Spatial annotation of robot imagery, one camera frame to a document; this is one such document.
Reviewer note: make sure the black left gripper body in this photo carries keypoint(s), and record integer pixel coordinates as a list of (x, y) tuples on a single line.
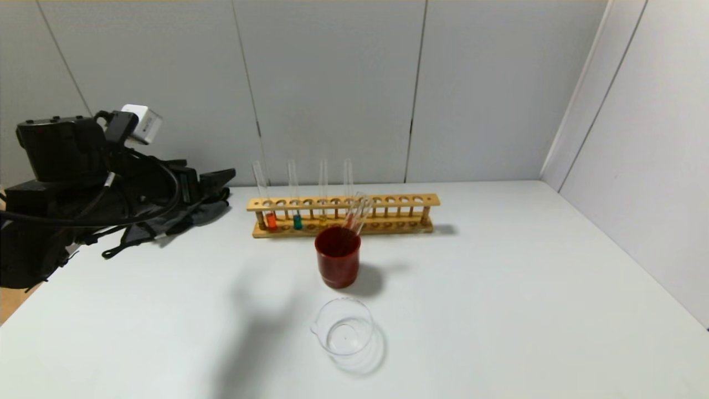
[(192, 183)]

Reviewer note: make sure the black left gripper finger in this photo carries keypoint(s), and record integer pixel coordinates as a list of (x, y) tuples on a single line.
[(217, 180)]

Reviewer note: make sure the test tube with orange-red pigment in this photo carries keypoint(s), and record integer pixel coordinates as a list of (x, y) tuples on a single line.
[(271, 220)]

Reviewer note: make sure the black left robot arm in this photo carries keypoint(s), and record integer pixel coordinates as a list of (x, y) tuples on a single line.
[(55, 149)]

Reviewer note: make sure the test tube with blue pigment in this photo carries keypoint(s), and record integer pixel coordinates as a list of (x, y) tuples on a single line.
[(297, 221)]

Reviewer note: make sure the test tube with yellow pigment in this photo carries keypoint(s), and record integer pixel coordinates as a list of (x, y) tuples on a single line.
[(323, 183)]

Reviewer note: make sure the test tube with red pigment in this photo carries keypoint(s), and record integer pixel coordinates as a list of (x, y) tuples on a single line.
[(348, 180)]

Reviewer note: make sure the wooden test tube rack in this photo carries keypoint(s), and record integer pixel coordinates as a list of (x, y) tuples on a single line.
[(388, 200)]

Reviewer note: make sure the grey cloth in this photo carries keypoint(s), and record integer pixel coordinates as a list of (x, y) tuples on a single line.
[(205, 210)]

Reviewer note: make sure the red plastic cup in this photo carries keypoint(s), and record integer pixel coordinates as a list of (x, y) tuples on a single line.
[(338, 260)]

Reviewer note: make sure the clear glass beaker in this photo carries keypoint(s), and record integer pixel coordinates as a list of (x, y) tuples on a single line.
[(343, 332)]

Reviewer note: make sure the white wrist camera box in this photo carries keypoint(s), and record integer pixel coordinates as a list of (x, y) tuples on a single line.
[(145, 123)]

